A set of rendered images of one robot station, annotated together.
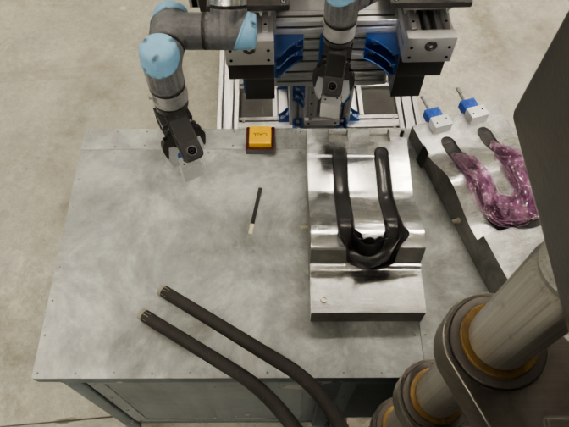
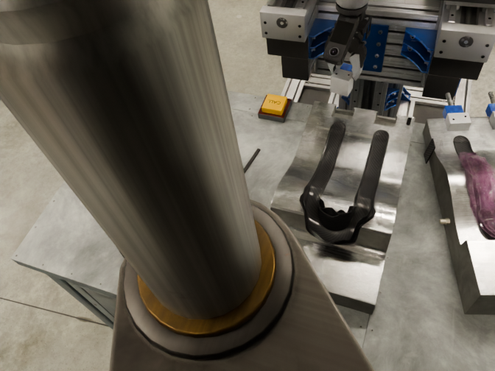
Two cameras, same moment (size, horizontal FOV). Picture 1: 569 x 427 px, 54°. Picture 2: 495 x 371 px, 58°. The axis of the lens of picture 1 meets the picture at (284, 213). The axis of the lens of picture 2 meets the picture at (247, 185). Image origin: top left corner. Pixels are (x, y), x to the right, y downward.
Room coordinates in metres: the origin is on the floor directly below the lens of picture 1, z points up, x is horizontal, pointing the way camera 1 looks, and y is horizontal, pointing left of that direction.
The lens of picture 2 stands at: (0.08, -0.28, 1.76)
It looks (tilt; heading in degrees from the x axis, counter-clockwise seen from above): 55 degrees down; 30
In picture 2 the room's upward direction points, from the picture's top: 12 degrees counter-clockwise
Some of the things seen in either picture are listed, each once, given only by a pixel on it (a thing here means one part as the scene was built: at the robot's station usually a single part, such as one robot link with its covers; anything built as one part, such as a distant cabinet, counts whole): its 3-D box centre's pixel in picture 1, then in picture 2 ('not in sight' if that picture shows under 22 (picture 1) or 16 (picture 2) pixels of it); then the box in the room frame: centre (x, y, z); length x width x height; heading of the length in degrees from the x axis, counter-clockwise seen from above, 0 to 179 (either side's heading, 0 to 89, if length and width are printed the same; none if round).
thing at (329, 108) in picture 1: (332, 92); (348, 71); (1.02, -0.13, 0.93); 0.13 x 0.05 x 0.05; 170
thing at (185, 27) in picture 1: (176, 30); not in sight; (0.90, 0.22, 1.25); 0.11 x 0.11 x 0.08; 89
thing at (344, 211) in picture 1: (367, 198); (348, 173); (0.70, -0.20, 0.92); 0.35 x 0.16 x 0.09; 0
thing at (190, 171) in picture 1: (183, 152); not in sight; (0.82, 0.25, 0.93); 0.13 x 0.05 x 0.05; 28
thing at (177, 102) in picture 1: (168, 93); not in sight; (0.80, 0.24, 1.17); 0.08 x 0.08 x 0.05
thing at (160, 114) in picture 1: (174, 115); not in sight; (0.81, 0.25, 1.09); 0.09 x 0.08 x 0.12; 28
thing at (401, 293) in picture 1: (361, 214); (340, 190); (0.68, -0.19, 0.87); 0.50 x 0.26 x 0.14; 0
